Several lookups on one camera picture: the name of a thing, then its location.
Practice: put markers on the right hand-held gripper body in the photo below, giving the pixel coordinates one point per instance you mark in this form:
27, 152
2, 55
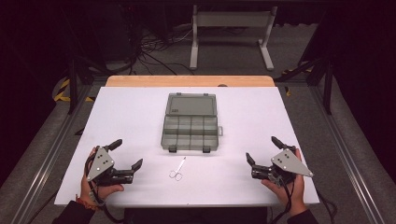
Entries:
289, 164

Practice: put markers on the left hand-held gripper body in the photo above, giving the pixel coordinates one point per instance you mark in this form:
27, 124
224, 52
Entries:
100, 163

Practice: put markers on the small silver scissors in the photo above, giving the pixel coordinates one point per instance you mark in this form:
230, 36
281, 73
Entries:
177, 172

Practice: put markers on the grey clear plastic compartment box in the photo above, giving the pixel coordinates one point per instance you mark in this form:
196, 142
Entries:
190, 124

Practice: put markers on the person's left hand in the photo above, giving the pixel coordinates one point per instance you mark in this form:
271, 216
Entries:
105, 189

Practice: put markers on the person's right hand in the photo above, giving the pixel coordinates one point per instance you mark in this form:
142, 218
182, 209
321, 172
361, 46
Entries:
294, 194

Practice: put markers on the white board table cover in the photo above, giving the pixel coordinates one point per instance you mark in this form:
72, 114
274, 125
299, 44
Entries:
130, 118

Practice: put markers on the yellow black floor tape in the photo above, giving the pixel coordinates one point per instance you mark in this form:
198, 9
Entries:
295, 70
63, 93

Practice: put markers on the grey aluminium floor rail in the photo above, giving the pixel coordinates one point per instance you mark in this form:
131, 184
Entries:
46, 161
348, 155

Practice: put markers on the black metal stand post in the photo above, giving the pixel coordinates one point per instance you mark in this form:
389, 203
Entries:
327, 87
73, 84

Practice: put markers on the white metal table frame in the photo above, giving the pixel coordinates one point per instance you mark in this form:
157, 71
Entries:
232, 19

